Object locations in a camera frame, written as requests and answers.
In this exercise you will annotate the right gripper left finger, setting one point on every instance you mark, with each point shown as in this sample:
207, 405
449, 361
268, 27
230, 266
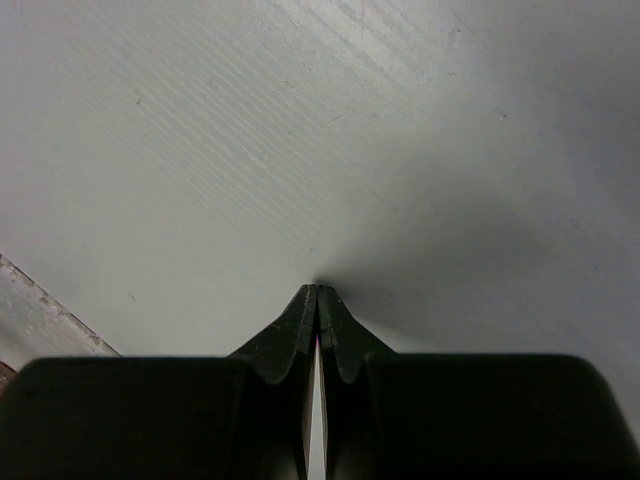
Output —
272, 430

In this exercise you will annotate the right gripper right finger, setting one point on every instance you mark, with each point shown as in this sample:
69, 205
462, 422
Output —
356, 416

